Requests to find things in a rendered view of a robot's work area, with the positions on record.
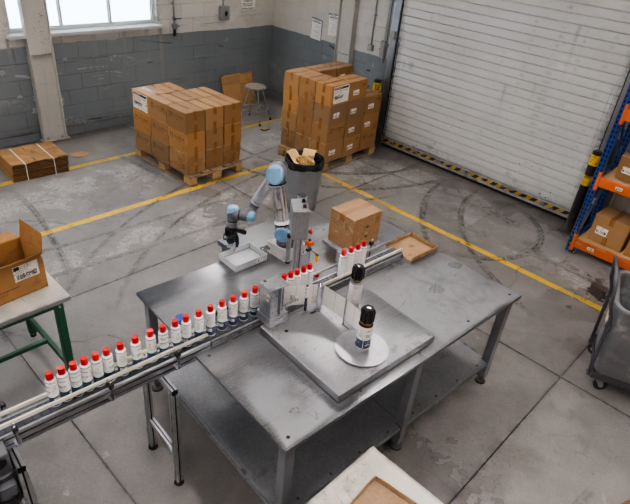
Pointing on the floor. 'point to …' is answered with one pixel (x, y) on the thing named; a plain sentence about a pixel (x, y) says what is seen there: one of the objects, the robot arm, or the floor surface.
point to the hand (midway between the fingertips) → (234, 249)
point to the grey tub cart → (623, 334)
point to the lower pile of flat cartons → (32, 161)
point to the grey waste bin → (299, 182)
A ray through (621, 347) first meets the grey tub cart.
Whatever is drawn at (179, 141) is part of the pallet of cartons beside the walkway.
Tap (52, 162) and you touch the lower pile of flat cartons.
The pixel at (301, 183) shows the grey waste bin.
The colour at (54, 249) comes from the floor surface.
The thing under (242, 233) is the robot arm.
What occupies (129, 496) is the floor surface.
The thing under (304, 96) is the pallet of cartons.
